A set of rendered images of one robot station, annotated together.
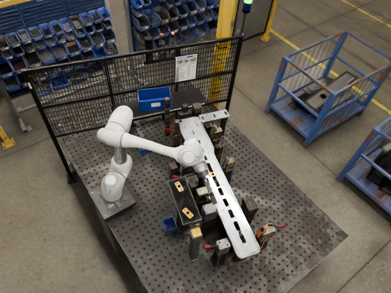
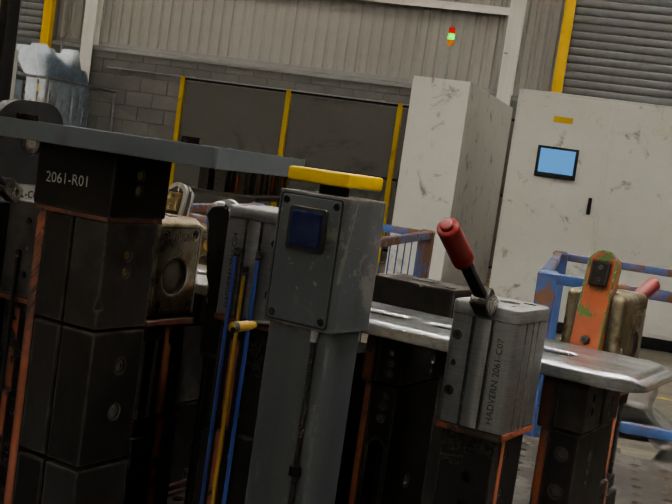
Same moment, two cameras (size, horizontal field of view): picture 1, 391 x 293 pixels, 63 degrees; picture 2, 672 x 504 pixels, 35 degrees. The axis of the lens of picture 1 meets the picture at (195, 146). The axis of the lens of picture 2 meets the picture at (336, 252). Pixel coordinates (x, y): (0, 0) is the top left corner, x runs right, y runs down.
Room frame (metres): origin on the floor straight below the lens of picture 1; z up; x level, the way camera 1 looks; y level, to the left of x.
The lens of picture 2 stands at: (0.14, 0.45, 1.17)
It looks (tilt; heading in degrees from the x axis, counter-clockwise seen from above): 5 degrees down; 325
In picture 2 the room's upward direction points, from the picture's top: 8 degrees clockwise
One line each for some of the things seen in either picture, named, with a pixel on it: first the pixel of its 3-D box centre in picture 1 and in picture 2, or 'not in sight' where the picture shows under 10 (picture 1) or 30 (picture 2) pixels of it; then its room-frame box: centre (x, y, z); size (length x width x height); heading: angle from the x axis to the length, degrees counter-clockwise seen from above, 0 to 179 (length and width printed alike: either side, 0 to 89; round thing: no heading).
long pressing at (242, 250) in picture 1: (214, 176); (153, 264); (1.45, -0.18, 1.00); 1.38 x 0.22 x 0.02; 24
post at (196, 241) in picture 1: (194, 245); (298, 447); (0.88, -0.06, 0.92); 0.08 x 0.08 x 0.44; 24
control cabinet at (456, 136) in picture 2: not in sight; (454, 173); (7.98, -6.38, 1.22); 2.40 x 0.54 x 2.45; 127
